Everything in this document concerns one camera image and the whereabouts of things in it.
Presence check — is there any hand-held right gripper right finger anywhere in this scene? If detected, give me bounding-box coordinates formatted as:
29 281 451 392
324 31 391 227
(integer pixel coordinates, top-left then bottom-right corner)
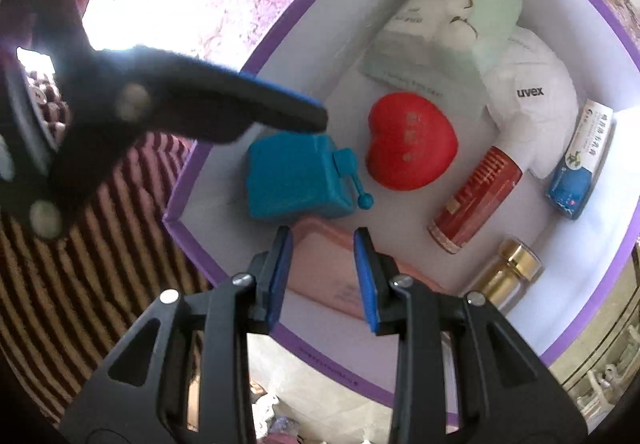
352 226 588 444

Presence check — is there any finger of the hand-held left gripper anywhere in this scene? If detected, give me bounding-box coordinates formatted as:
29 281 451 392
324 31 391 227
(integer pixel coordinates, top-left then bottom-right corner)
27 44 329 239

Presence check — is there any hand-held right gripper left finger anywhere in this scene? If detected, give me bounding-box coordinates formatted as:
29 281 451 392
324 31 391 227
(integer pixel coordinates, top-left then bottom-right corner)
60 225 295 444

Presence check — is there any pink case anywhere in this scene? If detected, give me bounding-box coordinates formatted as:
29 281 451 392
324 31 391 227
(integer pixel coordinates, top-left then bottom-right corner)
290 216 446 322

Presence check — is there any blue crank box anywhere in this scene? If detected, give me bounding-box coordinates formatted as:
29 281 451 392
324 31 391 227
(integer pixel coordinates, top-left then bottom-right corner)
245 134 375 221

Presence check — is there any purple round container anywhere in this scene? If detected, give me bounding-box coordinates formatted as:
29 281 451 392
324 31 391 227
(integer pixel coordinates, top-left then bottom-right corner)
162 0 640 427

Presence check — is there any red spray can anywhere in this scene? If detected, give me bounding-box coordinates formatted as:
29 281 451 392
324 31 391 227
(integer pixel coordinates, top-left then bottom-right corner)
427 146 523 255

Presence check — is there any red heart toy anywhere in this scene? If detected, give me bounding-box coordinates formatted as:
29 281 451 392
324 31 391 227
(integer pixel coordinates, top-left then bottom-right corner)
366 92 459 192

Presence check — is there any gold perfume bottle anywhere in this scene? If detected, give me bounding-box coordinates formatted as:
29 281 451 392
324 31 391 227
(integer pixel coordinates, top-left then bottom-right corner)
467 236 544 315

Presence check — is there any green tissue pack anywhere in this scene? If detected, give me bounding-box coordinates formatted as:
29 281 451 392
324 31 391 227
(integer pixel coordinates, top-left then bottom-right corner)
360 0 523 97

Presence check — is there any blue white tube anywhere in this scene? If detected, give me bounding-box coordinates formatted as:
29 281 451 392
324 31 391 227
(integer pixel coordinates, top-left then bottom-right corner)
545 98 615 221

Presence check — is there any white face mask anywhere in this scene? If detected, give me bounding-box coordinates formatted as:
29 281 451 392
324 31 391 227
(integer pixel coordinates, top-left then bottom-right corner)
482 26 581 179

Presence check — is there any brown striped cloth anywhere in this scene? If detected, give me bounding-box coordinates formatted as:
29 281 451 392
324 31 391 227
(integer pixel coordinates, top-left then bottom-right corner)
0 134 211 425

